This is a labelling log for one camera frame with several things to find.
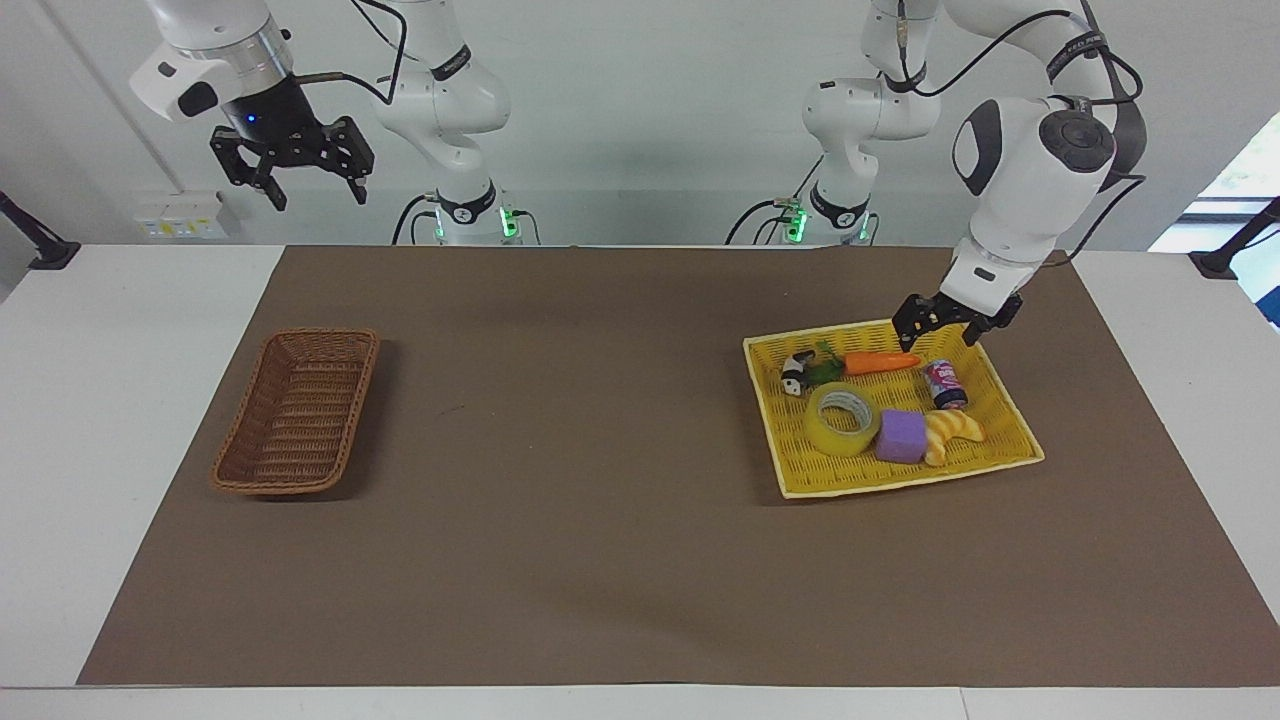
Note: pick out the black stand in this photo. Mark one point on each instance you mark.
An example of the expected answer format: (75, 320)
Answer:
(1230, 255)
(45, 250)

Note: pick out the window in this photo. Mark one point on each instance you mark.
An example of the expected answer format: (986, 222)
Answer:
(1240, 190)

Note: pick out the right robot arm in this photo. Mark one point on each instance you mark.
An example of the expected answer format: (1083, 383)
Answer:
(455, 95)

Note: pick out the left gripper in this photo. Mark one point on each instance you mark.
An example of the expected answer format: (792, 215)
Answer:
(962, 312)

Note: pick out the small printed can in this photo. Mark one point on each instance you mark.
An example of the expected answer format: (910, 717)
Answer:
(945, 385)

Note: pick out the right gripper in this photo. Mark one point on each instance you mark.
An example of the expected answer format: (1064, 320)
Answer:
(275, 115)

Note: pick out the yellow tape roll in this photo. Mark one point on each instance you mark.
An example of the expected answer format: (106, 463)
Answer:
(825, 430)

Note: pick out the yellow toy croissant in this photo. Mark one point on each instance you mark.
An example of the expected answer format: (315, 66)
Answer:
(955, 430)

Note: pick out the white wall socket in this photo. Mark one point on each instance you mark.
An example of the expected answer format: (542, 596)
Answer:
(182, 218)

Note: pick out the orange toy carrot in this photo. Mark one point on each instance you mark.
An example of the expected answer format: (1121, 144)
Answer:
(880, 362)

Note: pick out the black and white panda toy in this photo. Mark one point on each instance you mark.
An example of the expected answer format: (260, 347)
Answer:
(795, 378)

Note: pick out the purple foam block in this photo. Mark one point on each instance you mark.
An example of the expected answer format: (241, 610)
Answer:
(902, 437)

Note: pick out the yellow woven basket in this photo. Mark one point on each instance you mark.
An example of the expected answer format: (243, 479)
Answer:
(985, 375)

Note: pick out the brown wicker basket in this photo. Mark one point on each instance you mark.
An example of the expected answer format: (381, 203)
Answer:
(300, 410)

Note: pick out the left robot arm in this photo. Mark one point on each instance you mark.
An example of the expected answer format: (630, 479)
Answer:
(1020, 170)

